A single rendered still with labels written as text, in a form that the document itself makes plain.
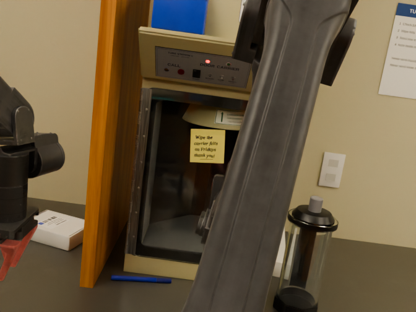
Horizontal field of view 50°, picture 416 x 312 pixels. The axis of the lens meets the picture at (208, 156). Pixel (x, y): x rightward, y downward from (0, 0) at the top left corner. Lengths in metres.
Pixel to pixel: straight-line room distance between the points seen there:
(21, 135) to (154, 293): 0.51
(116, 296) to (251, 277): 0.76
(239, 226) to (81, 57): 1.22
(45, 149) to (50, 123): 0.76
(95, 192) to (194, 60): 0.34
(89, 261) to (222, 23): 0.59
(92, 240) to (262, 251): 0.74
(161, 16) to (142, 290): 0.59
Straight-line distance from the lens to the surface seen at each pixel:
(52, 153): 0.77
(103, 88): 0.91
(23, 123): 0.70
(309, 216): 0.96
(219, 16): 0.98
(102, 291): 1.05
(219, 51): 0.88
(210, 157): 0.99
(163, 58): 0.91
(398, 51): 1.51
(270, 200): 0.29
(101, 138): 0.93
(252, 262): 0.29
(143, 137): 0.99
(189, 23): 0.87
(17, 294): 1.04
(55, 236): 1.22
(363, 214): 1.59
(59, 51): 1.49
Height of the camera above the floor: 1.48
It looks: 13 degrees down
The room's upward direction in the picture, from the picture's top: 8 degrees clockwise
